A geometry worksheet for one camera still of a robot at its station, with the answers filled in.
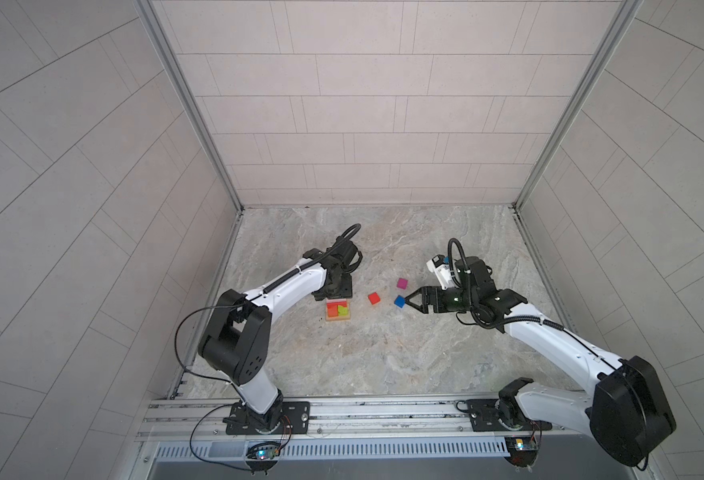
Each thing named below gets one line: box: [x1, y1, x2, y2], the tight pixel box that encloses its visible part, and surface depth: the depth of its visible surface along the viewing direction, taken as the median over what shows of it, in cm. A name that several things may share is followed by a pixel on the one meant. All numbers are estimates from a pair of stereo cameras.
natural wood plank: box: [326, 314, 351, 321], surface depth 88 cm
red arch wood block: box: [326, 298, 347, 317], surface depth 88 cm
